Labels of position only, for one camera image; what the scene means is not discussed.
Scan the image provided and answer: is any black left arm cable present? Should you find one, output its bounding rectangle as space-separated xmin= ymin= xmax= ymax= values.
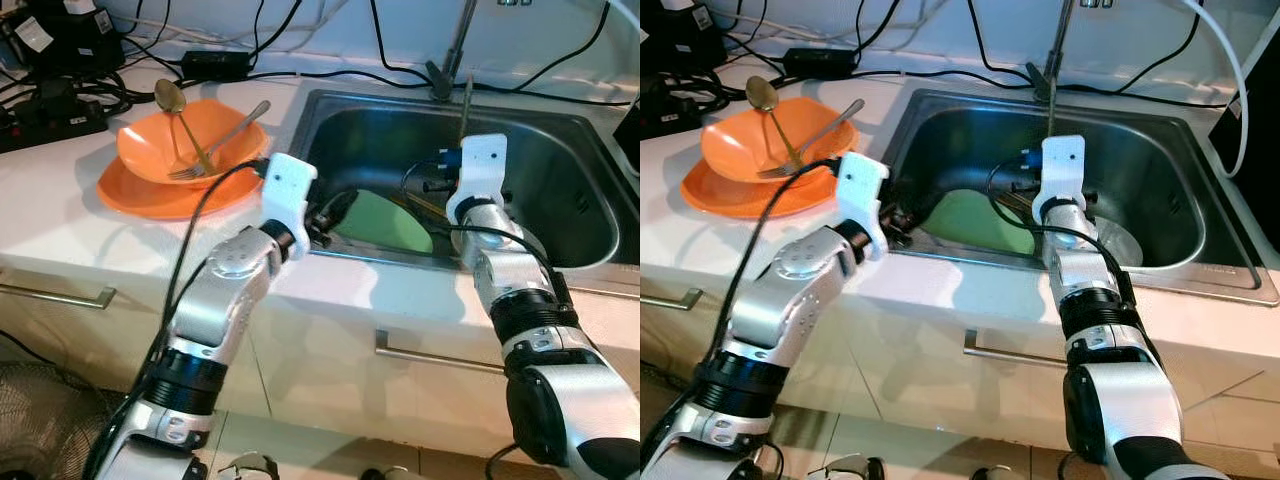
xmin=85 ymin=157 xmax=271 ymax=480
xmin=640 ymin=157 xmax=846 ymax=480

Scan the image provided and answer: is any metal faucet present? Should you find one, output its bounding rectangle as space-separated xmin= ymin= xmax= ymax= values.
xmin=425 ymin=0 xmax=483 ymax=99
xmin=1025 ymin=0 xmax=1081 ymax=101

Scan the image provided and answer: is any grey floor fan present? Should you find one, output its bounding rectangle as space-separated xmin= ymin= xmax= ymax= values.
xmin=0 ymin=360 xmax=113 ymax=480

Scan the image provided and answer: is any white hose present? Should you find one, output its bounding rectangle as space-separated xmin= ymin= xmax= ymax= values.
xmin=1183 ymin=0 xmax=1253 ymax=181

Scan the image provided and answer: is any orange plate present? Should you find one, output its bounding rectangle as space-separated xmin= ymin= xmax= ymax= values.
xmin=96 ymin=155 xmax=273 ymax=222
xmin=680 ymin=155 xmax=853 ymax=220

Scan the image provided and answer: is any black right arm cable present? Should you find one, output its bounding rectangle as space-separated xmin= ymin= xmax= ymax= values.
xmin=985 ymin=155 xmax=1141 ymax=311
xmin=405 ymin=158 xmax=581 ymax=331

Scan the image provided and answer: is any long metal cabinet handle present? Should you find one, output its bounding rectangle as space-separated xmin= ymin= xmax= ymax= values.
xmin=640 ymin=290 xmax=708 ymax=312
xmin=0 ymin=280 xmax=118 ymax=312

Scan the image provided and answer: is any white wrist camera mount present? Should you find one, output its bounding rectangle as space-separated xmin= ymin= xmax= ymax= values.
xmin=834 ymin=151 xmax=892 ymax=263
xmin=445 ymin=133 xmax=510 ymax=227
xmin=259 ymin=152 xmax=320 ymax=252
xmin=1029 ymin=134 xmax=1087 ymax=224

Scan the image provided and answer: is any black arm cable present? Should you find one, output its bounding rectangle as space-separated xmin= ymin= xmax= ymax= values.
xmin=405 ymin=158 xmax=581 ymax=331
xmin=85 ymin=157 xmax=271 ymax=480
xmin=985 ymin=155 xmax=1141 ymax=311
xmin=640 ymin=157 xmax=846 ymax=480

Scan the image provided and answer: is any black plug-in charger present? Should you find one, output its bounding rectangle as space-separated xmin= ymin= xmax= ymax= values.
xmin=8 ymin=0 xmax=128 ymax=79
xmin=640 ymin=0 xmax=728 ymax=73

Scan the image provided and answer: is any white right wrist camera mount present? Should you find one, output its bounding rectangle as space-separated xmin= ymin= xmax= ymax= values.
xmin=1029 ymin=134 xmax=1087 ymax=224
xmin=445 ymin=133 xmax=510 ymax=227

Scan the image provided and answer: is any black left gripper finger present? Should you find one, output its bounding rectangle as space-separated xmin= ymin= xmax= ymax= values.
xmin=319 ymin=188 xmax=360 ymax=230

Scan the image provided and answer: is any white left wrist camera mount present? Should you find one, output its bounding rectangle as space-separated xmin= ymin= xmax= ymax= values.
xmin=834 ymin=151 xmax=892 ymax=263
xmin=259 ymin=152 xmax=320 ymax=252

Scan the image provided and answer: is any stainless steel sink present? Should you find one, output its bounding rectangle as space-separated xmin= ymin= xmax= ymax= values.
xmin=283 ymin=88 xmax=641 ymax=273
xmin=878 ymin=88 xmax=1280 ymax=307

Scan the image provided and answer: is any green plate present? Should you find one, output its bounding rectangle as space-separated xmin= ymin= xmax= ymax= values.
xmin=917 ymin=187 xmax=1038 ymax=257
xmin=330 ymin=187 xmax=437 ymax=255

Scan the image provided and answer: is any metal spoon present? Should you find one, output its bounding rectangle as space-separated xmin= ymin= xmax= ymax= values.
xmin=153 ymin=79 xmax=217 ymax=173
xmin=745 ymin=76 xmax=807 ymax=167

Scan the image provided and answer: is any grey bowl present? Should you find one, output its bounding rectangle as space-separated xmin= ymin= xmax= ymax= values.
xmin=1093 ymin=213 xmax=1143 ymax=268

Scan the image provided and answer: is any black power strip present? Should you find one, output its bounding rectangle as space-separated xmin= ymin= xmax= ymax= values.
xmin=0 ymin=98 xmax=111 ymax=155
xmin=640 ymin=93 xmax=703 ymax=141

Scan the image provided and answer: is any black power adapter brick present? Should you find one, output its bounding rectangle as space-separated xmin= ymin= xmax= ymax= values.
xmin=180 ymin=50 xmax=253 ymax=84
xmin=782 ymin=47 xmax=858 ymax=81

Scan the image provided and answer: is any black appliance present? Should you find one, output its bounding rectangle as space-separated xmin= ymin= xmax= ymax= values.
xmin=1208 ymin=75 xmax=1280 ymax=256

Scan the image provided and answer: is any metal fork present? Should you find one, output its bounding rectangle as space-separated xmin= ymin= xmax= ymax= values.
xmin=756 ymin=97 xmax=867 ymax=180
xmin=167 ymin=99 xmax=272 ymax=182

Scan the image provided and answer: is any orange bowl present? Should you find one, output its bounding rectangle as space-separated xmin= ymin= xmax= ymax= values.
xmin=700 ymin=95 xmax=861 ymax=185
xmin=115 ymin=97 xmax=273 ymax=188

